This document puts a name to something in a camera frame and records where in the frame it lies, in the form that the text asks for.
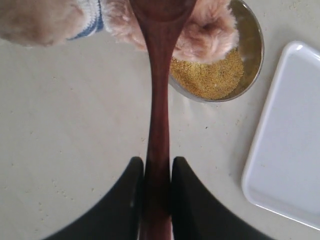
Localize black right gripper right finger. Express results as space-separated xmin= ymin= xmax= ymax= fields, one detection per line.
xmin=171 ymin=156 xmax=270 ymax=240

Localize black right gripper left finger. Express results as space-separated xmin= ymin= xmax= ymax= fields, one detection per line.
xmin=47 ymin=157 xmax=144 ymax=240

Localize brown teddy bear striped shirt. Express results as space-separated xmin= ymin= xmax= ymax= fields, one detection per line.
xmin=0 ymin=0 xmax=239 ymax=64

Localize dark red wooden spoon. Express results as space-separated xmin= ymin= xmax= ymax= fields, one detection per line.
xmin=130 ymin=0 xmax=196 ymax=240

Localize white plastic tray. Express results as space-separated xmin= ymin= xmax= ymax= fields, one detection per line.
xmin=241 ymin=41 xmax=320 ymax=229

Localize yellow millet grains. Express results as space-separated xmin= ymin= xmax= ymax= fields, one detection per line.
xmin=170 ymin=48 xmax=244 ymax=100

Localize steel bowl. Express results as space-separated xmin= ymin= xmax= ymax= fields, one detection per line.
xmin=169 ymin=0 xmax=265 ymax=103

